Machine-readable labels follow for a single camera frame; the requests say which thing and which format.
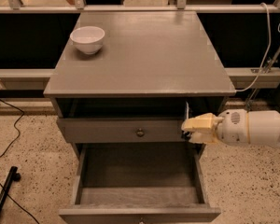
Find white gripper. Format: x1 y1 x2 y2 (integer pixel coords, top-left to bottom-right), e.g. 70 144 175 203
188 109 248 146

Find dark blueberry rxbar wrapper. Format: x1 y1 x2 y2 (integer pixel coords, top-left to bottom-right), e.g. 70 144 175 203
183 102 190 140

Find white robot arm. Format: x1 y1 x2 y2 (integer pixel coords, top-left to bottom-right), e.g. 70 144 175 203
181 109 280 148

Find round brass drawer knob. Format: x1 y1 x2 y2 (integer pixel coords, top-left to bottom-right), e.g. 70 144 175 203
136 128 145 137

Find grey wooden drawer cabinet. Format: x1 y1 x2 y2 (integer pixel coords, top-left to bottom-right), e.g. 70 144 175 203
43 10 237 224

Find open grey middle drawer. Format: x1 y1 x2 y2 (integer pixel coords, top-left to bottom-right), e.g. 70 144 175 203
59 142 220 224

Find closed grey top drawer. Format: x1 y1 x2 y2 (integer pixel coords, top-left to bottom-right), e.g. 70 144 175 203
57 118 186 144

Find white ceramic bowl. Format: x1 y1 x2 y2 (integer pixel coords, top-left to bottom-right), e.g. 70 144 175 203
70 26 105 54

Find black stand leg with wheel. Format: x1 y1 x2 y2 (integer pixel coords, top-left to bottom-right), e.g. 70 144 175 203
0 166 21 213

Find white cable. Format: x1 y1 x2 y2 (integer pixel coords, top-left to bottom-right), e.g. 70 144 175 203
235 2 273 93

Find aluminium frame rail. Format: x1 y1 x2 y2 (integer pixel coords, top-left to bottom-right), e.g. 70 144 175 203
0 0 280 13

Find black floor cable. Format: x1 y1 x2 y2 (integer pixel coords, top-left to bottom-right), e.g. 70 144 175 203
0 97 26 159
0 171 41 224

